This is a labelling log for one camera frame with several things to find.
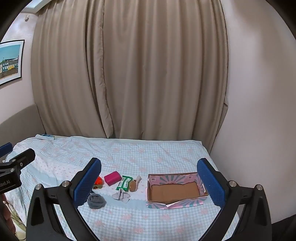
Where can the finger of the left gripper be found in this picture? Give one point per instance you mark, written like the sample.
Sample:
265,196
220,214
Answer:
21,160
6,149

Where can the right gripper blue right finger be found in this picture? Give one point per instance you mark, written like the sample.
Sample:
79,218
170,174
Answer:
255,220

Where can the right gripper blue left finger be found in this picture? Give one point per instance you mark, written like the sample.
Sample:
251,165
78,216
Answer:
43,222

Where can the dark grey fuzzy sock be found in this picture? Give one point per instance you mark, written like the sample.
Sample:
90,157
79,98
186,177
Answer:
96,201

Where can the orange plush strawberry toy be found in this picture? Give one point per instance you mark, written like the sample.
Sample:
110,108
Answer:
98,183

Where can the magenta pouch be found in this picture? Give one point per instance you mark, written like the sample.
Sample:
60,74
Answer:
112,178

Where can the grey cloth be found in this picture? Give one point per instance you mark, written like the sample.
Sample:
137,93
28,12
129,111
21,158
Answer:
121,195

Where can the green wet wipes pack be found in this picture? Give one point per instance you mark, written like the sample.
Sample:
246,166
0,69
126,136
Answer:
124,183

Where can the brown plush toy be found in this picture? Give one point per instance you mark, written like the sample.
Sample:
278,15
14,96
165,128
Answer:
133,185

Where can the person's left hand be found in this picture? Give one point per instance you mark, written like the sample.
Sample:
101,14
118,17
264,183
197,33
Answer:
7,215

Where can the beige headboard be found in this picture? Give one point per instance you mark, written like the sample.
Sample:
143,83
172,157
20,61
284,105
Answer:
22,125

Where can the small blue item on bed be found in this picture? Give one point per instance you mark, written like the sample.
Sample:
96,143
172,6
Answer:
49,136

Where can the pink patterned cardboard box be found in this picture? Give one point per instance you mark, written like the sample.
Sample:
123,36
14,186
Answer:
171,191

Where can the light blue checkered bedspread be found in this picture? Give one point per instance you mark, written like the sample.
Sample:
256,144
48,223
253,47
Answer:
60,159

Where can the beige curtain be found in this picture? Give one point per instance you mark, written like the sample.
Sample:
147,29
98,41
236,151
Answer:
145,70

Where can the framed picture on wall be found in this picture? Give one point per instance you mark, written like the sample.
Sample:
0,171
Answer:
11,53

